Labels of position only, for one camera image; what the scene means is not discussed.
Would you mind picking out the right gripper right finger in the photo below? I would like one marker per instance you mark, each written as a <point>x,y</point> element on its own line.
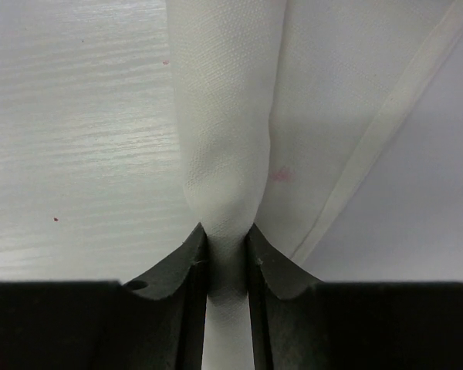
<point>301,322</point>

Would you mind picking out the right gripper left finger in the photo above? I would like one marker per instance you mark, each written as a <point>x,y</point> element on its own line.
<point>154,321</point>

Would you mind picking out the white cloth napkin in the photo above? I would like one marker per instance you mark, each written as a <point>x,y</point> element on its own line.
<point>282,109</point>

